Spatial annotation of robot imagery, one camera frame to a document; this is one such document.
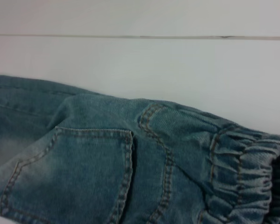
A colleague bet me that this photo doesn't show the blue denim shorts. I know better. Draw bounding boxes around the blue denim shorts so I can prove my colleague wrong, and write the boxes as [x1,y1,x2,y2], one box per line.
[0,72,280,224]

